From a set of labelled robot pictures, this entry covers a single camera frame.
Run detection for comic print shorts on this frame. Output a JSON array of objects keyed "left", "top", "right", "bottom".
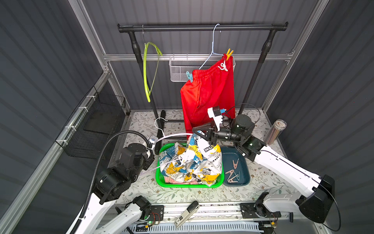
[{"left": 159, "top": 133, "right": 223, "bottom": 187}]

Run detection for white wire wall basket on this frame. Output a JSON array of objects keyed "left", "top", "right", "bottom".
[{"left": 168, "top": 56, "right": 236, "bottom": 83}]

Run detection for green plastic hanger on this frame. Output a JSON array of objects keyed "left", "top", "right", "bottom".
[{"left": 141, "top": 24, "right": 164, "bottom": 103}]

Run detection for pink clothespin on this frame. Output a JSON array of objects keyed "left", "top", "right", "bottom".
[{"left": 225, "top": 169, "right": 234, "bottom": 175}]

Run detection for clear tube of sticks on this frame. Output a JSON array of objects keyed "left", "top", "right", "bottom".
[{"left": 264, "top": 119, "right": 287, "bottom": 145}]

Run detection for black clothes rack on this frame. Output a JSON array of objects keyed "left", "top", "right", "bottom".
[{"left": 117, "top": 22, "right": 288, "bottom": 137}]

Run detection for dark teal tray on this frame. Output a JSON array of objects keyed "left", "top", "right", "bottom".
[{"left": 221, "top": 147, "right": 250, "bottom": 187}]

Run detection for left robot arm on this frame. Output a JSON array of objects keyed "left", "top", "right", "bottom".
[{"left": 68, "top": 130, "right": 154, "bottom": 234}]

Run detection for pink tie-dye shorts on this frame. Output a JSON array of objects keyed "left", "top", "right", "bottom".
[{"left": 164, "top": 176, "right": 185, "bottom": 184}]

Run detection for beige clothespin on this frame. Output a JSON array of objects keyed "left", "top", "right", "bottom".
[{"left": 227, "top": 171, "right": 237, "bottom": 183}]

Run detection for silver black handheld device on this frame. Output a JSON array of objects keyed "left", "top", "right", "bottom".
[{"left": 174, "top": 201, "right": 200, "bottom": 228}]

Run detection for blue clothespin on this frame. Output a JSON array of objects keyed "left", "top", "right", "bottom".
[{"left": 186, "top": 71, "right": 193, "bottom": 82}]

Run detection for light blue wire hanger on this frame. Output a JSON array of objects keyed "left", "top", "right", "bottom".
[{"left": 199, "top": 23, "right": 223, "bottom": 70}]

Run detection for lilac plastic hanger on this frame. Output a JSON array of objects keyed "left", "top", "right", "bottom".
[{"left": 137, "top": 117, "right": 192, "bottom": 178}]

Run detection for teal clothespin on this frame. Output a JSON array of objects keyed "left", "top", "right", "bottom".
[{"left": 232, "top": 173, "right": 240, "bottom": 182}]

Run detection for salmon clothespin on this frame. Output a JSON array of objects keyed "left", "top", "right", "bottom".
[{"left": 232, "top": 159, "right": 239, "bottom": 170}]

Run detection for green plastic basket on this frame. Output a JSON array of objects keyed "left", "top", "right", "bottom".
[{"left": 155, "top": 142, "right": 225, "bottom": 188}]

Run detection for red shorts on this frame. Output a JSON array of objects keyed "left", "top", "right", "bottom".
[{"left": 180, "top": 54, "right": 235, "bottom": 134}]

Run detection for yellow clothespin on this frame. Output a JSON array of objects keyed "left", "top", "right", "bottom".
[{"left": 226, "top": 48, "right": 234, "bottom": 60}]

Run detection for black wire wall basket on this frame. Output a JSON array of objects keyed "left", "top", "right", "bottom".
[{"left": 56, "top": 87, "right": 126, "bottom": 160}]

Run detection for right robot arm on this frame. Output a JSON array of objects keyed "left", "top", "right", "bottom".
[{"left": 192, "top": 114, "right": 337, "bottom": 224}]

